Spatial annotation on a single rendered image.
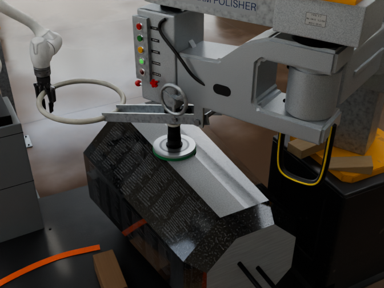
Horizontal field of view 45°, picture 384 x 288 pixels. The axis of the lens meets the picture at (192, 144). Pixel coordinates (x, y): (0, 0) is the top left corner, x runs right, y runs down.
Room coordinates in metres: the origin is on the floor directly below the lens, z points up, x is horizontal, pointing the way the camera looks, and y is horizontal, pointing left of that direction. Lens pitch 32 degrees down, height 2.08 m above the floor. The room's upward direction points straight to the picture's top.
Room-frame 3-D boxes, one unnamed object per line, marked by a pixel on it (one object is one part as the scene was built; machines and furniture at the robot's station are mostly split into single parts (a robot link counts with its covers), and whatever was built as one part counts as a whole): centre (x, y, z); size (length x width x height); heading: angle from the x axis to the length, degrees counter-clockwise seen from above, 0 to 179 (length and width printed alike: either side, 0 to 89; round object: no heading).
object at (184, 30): (1.92, 0.02, 1.32); 0.36 x 0.22 x 0.45; 55
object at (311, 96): (1.58, -0.45, 1.34); 0.19 x 0.19 x 0.20
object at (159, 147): (1.96, 0.09, 0.84); 0.21 x 0.21 x 0.01
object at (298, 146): (2.03, -0.60, 0.81); 0.20 x 0.10 x 0.05; 124
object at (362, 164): (1.87, -0.77, 0.80); 0.20 x 0.10 x 0.05; 77
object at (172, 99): (1.80, 0.06, 1.20); 0.15 x 0.10 x 0.15; 55
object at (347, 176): (2.10, -0.85, 0.76); 0.49 x 0.49 x 0.05; 26
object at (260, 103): (1.73, -0.22, 1.30); 0.74 x 0.23 x 0.49; 55
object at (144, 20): (1.91, 0.21, 1.37); 0.08 x 0.03 x 0.28; 55
